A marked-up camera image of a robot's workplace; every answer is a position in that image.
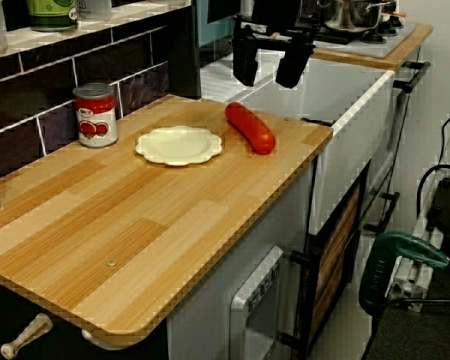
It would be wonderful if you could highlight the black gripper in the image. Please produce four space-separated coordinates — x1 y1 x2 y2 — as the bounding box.
232 0 318 90

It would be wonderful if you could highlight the red toy sausage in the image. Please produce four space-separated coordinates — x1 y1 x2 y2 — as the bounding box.
224 101 277 155

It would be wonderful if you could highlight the cream scalloped toy plate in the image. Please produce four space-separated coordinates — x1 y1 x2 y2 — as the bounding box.
135 126 224 167

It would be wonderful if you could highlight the light blue plastic bin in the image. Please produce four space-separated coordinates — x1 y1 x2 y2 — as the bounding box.
196 0 236 48

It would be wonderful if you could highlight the black burner grate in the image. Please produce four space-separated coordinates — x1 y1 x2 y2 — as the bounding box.
314 22 365 45

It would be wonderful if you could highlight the steel cooking pot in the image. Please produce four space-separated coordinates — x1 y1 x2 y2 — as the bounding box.
316 0 398 31

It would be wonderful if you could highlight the grey toy stove hob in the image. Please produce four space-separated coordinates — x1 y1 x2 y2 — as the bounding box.
313 17 417 59

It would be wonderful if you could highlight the white toy sink unit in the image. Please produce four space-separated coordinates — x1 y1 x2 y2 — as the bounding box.
200 43 397 237

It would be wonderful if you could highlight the tomato print tin can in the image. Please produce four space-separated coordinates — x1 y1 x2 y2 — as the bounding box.
73 82 119 149

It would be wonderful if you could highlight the small white lidded jar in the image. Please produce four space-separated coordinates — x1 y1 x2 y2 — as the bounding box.
76 0 113 22

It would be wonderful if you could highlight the black framed wooden crate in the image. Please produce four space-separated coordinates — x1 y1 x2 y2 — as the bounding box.
279 160 372 352

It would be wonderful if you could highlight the green label can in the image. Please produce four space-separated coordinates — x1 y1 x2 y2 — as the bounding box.
25 0 78 32

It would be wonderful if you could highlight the dark power supply box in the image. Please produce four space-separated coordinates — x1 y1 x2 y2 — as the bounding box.
425 175 450 241

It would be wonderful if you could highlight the white toy kitchen cabinet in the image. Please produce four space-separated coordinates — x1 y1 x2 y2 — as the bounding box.
166 157 318 360

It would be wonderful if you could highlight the green power drill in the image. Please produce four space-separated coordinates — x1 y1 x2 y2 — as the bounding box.
358 230 450 316

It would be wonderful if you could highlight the grey toy dishwasher panel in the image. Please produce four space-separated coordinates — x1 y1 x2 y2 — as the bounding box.
229 245 286 360

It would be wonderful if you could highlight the black bar handle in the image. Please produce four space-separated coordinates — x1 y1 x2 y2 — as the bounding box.
392 60 432 95
363 191 401 234

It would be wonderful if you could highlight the black looped cable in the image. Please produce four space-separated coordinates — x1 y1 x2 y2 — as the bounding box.
415 163 450 222

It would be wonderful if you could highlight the silver aluminium extrusion rail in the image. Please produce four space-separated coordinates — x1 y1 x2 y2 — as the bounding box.
385 112 450 313

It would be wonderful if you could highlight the black drill cable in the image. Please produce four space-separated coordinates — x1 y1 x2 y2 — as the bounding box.
359 297 450 360

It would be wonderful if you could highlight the cream drawer handle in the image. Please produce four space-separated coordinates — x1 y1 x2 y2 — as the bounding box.
81 328 147 352
0 313 54 359

